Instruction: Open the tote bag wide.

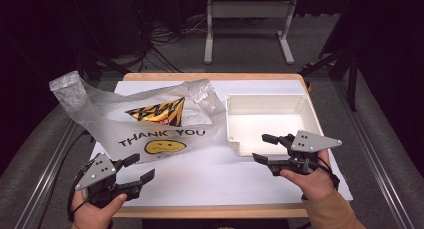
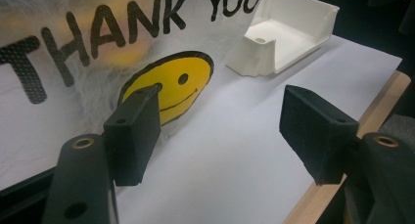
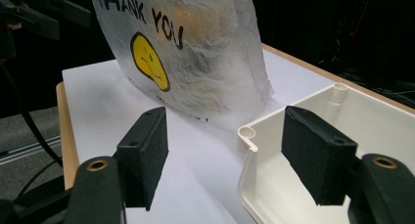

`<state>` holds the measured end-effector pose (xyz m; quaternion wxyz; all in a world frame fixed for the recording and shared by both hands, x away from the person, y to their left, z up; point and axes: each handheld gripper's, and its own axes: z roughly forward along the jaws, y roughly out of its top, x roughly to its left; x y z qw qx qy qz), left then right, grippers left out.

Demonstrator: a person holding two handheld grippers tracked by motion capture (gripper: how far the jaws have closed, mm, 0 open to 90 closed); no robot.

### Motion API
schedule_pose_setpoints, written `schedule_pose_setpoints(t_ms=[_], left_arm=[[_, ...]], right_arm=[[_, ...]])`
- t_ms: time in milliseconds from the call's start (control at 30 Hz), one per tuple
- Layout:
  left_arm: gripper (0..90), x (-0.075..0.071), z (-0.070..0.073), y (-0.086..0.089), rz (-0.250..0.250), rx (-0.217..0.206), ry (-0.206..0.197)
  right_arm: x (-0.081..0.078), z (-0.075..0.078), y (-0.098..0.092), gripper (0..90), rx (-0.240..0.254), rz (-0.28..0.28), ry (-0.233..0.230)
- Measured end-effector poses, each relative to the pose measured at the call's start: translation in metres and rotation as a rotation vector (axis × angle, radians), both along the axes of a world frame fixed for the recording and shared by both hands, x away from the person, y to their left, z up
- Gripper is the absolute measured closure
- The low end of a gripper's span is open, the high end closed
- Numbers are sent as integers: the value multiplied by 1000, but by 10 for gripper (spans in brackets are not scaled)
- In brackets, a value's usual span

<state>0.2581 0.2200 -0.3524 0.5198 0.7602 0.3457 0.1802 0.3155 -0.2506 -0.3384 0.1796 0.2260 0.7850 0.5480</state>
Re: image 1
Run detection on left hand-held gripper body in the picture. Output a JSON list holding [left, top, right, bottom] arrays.
[[74, 152, 130, 209]]

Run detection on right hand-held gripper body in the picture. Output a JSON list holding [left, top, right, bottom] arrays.
[[273, 129, 343, 177]]

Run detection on translucent plastic bag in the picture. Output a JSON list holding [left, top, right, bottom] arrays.
[[49, 71, 227, 164]]

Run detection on yellow black snack packet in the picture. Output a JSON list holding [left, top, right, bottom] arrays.
[[125, 96, 186, 128]]

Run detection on person's right hand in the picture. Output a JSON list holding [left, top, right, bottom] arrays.
[[279, 148, 338, 201]]

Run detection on person's left hand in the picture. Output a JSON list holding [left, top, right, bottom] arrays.
[[70, 189, 129, 229]]

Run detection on white plastic box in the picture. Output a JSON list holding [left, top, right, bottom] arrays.
[[224, 93, 325, 158]]

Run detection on black metal stand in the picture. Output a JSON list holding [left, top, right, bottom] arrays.
[[299, 38, 360, 112]]

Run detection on white metal stand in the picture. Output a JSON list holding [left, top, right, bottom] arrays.
[[203, 0, 299, 66]]

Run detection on black wrist cord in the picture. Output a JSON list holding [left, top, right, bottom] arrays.
[[314, 155, 341, 192], [67, 168, 90, 224]]

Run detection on aluminium rail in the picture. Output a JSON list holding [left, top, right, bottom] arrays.
[[13, 119, 80, 229], [333, 79, 417, 229]]

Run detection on black floor cables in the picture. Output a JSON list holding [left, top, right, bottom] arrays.
[[139, 8, 209, 74]]

